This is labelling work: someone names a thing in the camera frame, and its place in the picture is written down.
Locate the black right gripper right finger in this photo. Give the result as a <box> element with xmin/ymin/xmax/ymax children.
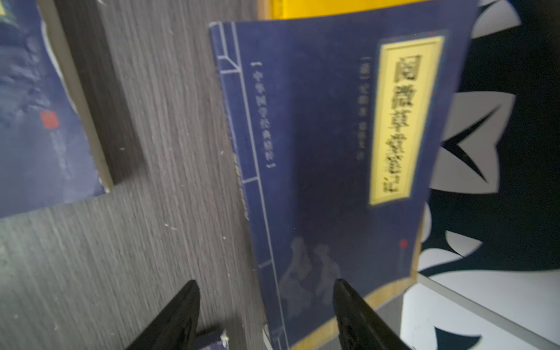
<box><xmin>332</xmin><ymin>279</ymin><xmax>409</xmax><ymax>350</ymax></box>

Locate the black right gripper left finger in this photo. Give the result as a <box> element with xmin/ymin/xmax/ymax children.
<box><xmin>126</xmin><ymin>280</ymin><xmax>201</xmax><ymax>350</ymax></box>

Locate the blue book with yellow label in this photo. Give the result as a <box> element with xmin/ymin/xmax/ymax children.
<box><xmin>209</xmin><ymin>1</ymin><xmax>478</xmax><ymax>349</ymax></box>

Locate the blue book under front stack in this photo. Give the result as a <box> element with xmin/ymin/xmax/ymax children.
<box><xmin>193</xmin><ymin>329</ymin><xmax>230</xmax><ymax>350</ymax></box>

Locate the blue book beige label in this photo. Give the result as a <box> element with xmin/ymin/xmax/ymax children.
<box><xmin>1</xmin><ymin>1</ymin><xmax>113</xmax><ymax>217</ymax></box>

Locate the yellow cartoon book on shelf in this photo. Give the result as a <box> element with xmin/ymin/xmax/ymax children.
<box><xmin>256</xmin><ymin>0</ymin><xmax>419</xmax><ymax>20</ymax></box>

